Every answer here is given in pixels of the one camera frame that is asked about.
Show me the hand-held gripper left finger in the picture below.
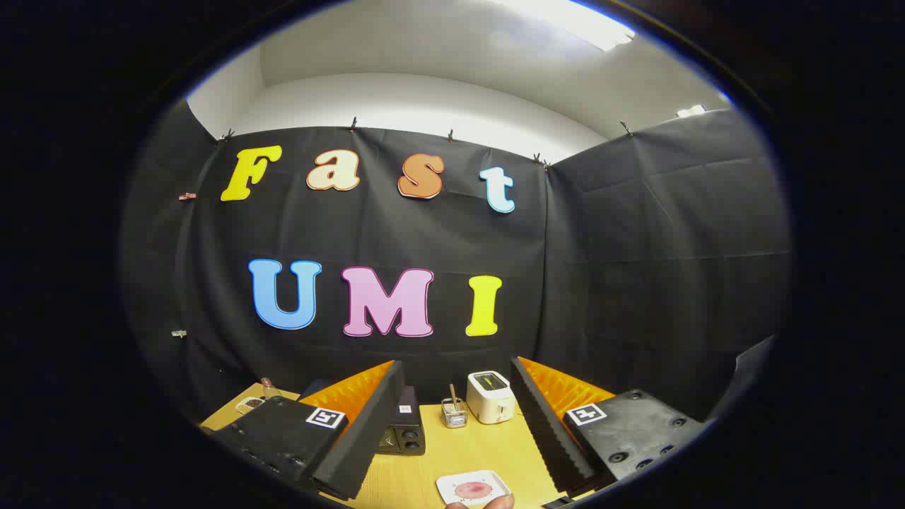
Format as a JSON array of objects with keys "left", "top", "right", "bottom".
[{"left": 200, "top": 359, "right": 405, "bottom": 501}]

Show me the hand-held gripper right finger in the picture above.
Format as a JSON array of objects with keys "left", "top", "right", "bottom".
[{"left": 509, "top": 356, "right": 709, "bottom": 499}]

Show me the black toaster oven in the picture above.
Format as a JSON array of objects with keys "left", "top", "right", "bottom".
[{"left": 377, "top": 385, "right": 426, "bottom": 455}]

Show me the white square plate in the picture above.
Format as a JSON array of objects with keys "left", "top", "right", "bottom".
[{"left": 436, "top": 470, "right": 511, "bottom": 507}]

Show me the white toaster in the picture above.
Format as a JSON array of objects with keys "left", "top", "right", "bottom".
[{"left": 467, "top": 370, "right": 515, "bottom": 425}]

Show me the black backdrop cloth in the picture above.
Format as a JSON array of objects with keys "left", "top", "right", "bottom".
[{"left": 120, "top": 99, "right": 793, "bottom": 425}]

